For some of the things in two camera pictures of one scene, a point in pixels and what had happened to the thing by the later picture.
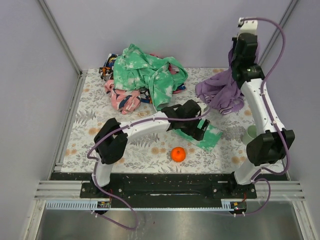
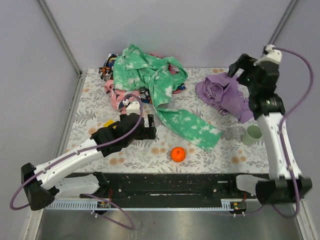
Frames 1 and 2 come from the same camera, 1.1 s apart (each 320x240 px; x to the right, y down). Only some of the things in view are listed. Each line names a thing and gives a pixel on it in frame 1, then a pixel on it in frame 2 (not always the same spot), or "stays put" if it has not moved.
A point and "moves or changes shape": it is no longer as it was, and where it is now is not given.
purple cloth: (221, 91) moves or changes shape
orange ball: (178, 154) stays put
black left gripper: (200, 128) to (146, 128)
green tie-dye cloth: (158, 75) stays put
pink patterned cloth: (125, 100) stays put
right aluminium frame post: (287, 12) stays put
